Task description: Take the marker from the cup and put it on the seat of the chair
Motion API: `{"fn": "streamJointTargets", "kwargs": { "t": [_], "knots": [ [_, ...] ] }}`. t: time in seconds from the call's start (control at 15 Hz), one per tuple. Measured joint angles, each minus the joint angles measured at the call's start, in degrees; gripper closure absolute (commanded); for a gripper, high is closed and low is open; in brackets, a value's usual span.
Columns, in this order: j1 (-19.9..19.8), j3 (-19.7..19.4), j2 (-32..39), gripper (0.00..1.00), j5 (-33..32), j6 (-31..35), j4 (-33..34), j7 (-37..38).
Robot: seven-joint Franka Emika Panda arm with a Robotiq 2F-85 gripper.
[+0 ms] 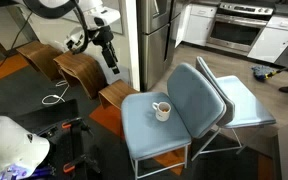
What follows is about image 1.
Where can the lower orange black clamp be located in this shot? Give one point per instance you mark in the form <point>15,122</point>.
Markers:
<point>84,158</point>

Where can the light blue chair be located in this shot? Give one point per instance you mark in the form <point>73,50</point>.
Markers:
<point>243,109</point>
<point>195,104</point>

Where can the stainless steel oven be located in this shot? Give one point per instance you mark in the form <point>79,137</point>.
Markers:
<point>238,23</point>

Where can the orange black clamp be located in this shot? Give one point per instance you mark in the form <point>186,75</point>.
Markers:
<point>84,158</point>
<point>77,122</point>

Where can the left wooden bent stool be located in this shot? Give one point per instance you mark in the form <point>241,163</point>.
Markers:
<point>41,58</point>

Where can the white kitchen cabinet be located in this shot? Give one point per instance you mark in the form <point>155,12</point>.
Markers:
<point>272,41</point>
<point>195,24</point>

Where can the white kitchen cabinet left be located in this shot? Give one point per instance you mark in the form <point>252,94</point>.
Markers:
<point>195,24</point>

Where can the stainless steel refrigerator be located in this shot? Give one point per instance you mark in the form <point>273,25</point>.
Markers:
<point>158,23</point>

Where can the white ceramic mug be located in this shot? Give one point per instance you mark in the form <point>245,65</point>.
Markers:
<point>162,110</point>

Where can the wooden bent stool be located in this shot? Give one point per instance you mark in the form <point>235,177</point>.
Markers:
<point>115,93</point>
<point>83,69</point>
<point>41,58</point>

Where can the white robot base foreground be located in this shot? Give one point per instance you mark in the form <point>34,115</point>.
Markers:
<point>21,151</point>

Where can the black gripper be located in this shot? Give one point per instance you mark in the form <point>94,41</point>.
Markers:
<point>103,39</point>

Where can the upper orange black clamp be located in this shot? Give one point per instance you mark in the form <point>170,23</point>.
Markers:
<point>77,122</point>

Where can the far light blue chair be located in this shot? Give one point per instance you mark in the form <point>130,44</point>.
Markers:
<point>243,109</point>

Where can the middle wooden bent stool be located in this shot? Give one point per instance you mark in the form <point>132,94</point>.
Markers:
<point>83,69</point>

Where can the right wooden bent stool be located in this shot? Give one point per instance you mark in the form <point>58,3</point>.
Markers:
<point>115,93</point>

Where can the white kitchen cabinet right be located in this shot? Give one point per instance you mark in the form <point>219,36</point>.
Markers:
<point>272,41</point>

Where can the near light blue chair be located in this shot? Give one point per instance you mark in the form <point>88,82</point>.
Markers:
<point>195,104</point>

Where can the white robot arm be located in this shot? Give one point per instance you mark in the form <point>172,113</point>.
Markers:
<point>94,18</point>

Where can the blue mop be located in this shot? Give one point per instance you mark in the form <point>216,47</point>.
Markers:
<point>261,72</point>

